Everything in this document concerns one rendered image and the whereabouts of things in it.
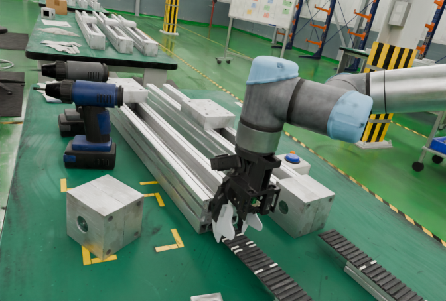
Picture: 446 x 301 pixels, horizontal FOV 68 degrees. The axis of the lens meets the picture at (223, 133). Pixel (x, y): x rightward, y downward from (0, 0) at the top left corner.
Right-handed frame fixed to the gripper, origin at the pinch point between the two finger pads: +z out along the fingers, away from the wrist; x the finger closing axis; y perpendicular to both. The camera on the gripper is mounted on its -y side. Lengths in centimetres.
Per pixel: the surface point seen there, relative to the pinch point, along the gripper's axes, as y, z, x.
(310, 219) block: 5.3, -1.9, 18.1
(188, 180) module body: -10.9, -6.2, -4.5
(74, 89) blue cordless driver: -37.3, -18.0, -22.0
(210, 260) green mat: 3.6, 2.3, -6.0
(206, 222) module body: -3.6, -0.3, -3.3
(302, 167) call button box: -11.7, -3.5, 32.7
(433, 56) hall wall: -343, -9, 825
